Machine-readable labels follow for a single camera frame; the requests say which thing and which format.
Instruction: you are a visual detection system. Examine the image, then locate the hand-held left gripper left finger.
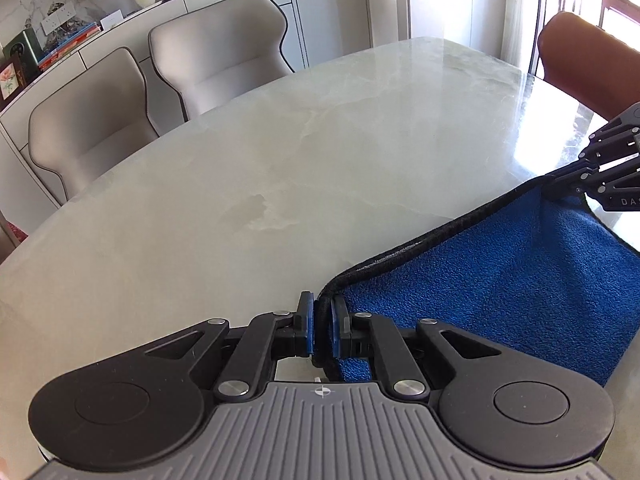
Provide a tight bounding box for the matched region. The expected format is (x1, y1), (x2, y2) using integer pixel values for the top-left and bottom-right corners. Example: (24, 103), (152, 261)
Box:
(144, 290), (319, 404)

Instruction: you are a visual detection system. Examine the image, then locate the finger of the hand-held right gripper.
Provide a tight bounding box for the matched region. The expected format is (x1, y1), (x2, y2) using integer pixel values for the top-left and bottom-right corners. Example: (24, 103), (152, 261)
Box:
(542, 157), (640, 197)
(579, 102), (640, 162)

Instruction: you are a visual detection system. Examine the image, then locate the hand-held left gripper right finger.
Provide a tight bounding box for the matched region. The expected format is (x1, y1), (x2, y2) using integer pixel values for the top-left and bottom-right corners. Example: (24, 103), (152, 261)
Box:
(330, 294), (502, 402)

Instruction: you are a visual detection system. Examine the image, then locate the grey and blue towel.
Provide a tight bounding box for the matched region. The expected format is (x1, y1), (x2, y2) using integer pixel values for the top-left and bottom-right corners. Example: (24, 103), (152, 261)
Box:
(319, 174), (640, 387)

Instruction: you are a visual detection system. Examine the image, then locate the brown leather chair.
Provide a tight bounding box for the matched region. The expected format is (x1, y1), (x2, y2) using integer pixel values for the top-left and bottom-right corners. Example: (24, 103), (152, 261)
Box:
(538, 11), (640, 122)

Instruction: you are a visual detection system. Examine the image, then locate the white counter cabinet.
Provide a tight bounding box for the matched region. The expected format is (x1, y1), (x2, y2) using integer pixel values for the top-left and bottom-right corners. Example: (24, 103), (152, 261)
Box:
(443, 0), (509, 59)

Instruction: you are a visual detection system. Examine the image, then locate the beige dining chair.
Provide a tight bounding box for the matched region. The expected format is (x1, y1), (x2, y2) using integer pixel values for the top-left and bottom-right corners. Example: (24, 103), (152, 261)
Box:
(27, 47), (162, 207)
(147, 0), (296, 123)

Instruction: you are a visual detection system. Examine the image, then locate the white sideboard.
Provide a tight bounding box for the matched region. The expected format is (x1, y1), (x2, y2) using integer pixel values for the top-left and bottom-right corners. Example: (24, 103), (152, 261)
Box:
(0, 0), (309, 242)

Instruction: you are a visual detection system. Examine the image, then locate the stack of books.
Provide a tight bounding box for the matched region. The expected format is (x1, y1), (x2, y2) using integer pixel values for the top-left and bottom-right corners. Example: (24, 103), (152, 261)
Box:
(37, 22), (102, 73)

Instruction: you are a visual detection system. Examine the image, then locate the green box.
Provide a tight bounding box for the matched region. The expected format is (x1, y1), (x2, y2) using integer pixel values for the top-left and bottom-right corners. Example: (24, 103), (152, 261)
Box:
(2, 28), (44, 84)

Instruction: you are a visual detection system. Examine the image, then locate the dark picture frame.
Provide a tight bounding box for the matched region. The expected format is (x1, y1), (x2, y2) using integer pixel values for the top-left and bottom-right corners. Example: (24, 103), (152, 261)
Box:
(0, 59), (24, 102)

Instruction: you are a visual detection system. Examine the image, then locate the white wall socket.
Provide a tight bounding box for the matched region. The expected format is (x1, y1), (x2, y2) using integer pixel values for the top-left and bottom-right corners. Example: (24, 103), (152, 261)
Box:
(40, 2), (77, 37)

